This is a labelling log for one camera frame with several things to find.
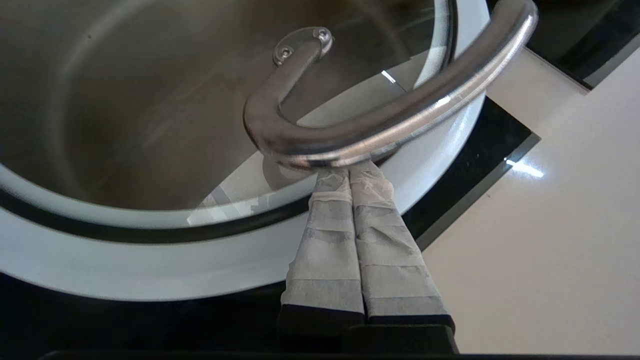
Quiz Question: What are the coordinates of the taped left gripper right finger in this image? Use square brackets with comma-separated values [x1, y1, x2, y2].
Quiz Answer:
[350, 162, 456, 328]

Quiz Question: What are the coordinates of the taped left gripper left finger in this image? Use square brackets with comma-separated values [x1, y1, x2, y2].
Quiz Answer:
[277, 169, 366, 351]

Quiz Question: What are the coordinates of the glass lid white rim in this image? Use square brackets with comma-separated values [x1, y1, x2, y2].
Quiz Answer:
[0, 0, 540, 302]

